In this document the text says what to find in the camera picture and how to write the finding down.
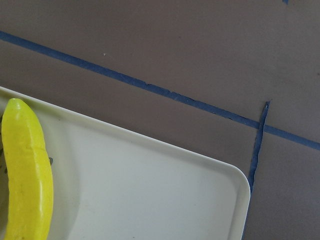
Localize cream bear tray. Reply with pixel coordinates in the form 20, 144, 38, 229
0, 88, 251, 240

